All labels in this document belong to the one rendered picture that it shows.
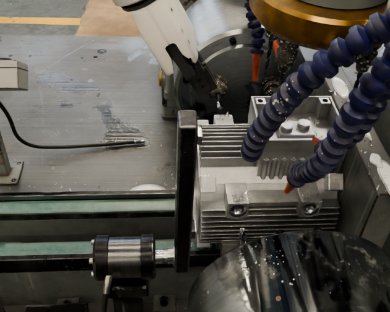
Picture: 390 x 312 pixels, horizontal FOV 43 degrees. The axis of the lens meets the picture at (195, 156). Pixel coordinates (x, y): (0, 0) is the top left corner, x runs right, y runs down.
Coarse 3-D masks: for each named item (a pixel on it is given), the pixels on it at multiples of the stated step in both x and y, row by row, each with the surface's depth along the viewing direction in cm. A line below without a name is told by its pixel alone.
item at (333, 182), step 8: (200, 120) 75; (200, 176) 67; (208, 176) 67; (328, 176) 68; (336, 176) 68; (200, 184) 67; (208, 184) 66; (216, 184) 67; (328, 184) 68; (336, 184) 68; (200, 192) 67; (208, 192) 66; (216, 192) 67
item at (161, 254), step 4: (172, 248) 66; (156, 252) 65; (160, 252) 65; (164, 252) 65; (172, 252) 65; (156, 256) 65; (160, 256) 65; (164, 256) 65; (156, 260) 65; (160, 260) 65; (164, 260) 65; (168, 260) 65; (172, 260) 65
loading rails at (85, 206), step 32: (32, 192) 85; (64, 192) 85; (96, 192) 86; (128, 192) 86; (160, 192) 86; (0, 224) 84; (32, 224) 85; (64, 224) 85; (96, 224) 86; (128, 224) 86; (160, 224) 87; (0, 256) 75; (32, 256) 75; (64, 256) 75; (192, 256) 77; (0, 288) 79; (32, 288) 80; (64, 288) 81; (96, 288) 81; (160, 288) 82
